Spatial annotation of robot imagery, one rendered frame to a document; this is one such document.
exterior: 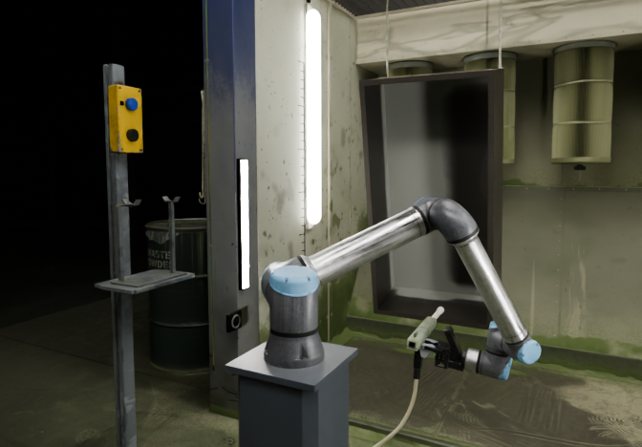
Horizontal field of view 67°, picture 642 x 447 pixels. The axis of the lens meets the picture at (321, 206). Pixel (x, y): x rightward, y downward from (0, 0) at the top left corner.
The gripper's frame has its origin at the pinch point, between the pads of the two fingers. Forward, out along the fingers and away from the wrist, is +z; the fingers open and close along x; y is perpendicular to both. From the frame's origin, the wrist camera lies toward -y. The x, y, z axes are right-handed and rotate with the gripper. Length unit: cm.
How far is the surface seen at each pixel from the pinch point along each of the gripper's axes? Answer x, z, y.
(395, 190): 68, 37, -52
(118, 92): -55, 112, -93
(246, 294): -1, 86, -1
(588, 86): 145, -52, -120
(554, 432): 36, -58, 42
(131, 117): -50, 111, -83
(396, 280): 76, 33, 1
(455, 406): 41, -13, 47
